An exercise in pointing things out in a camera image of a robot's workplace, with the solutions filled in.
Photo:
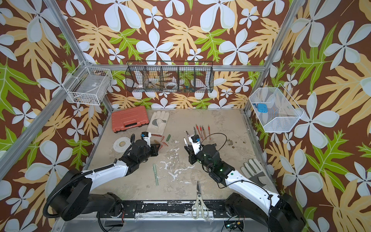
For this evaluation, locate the white tape roll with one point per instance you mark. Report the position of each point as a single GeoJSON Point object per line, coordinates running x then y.
{"type": "Point", "coordinates": [121, 144]}

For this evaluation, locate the white mesh basket right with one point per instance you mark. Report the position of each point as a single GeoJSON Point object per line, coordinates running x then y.
{"type": "Point", "coordinates": [283, 111]}

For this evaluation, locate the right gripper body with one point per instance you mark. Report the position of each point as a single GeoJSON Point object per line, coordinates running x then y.
{"type": "Point", "coordinates": [200, 157]}

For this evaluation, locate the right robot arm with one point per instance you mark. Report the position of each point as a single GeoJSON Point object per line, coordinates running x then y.
{"type": "Point", "coordinates": [279, 213]}

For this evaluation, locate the white wire basket left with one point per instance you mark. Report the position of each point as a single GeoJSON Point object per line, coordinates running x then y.
{"type": "Point", "coordinates": [88, 84]}

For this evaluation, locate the black wire basket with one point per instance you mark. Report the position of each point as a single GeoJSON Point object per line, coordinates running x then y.
{"type": "Point", "coordinates": [170, 76]}

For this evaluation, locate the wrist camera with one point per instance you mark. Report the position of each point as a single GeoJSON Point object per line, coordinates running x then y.
{"type": "Point", "coordinates": [196, 143]}
{"type": "Point", "coordinates": [147, 137]}

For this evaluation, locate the white handled scissors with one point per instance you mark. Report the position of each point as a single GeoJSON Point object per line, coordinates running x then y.
{"type": "Point", "coordinates": [199, 209]}

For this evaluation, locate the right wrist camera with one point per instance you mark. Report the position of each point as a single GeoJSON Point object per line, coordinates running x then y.
{"type": "Point", "coordinates": [196, 143]}

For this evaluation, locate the light green pen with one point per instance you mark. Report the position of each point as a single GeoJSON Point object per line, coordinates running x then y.
{"type": "Point", "coordinates": [155, 174]}

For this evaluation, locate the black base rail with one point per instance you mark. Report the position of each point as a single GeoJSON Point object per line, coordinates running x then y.
{"type": "Point", "coordinates": [176, 207]}

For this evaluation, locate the beige work glove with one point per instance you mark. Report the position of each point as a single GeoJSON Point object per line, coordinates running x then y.
{"type": "Point", "coordinates": [158, 123]}

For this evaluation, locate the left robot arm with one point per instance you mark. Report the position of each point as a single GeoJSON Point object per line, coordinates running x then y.
{"type": "Point", "coordinates": [72, 196]}

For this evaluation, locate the blue object in basket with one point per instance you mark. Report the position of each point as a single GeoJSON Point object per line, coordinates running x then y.
{"type": "Point", "coordinates": [261, 107]}

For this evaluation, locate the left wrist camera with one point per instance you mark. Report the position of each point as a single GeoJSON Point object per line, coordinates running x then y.
{"type": "Point", "coordinates": [147, 137]}

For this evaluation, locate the red plastic tool case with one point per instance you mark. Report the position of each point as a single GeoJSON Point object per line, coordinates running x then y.
{"type": "Point", "coordinates": [129, 118]}

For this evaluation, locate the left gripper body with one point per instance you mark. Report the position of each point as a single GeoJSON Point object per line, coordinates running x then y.
{"type": "Point", "coordinates": [148, 152]}

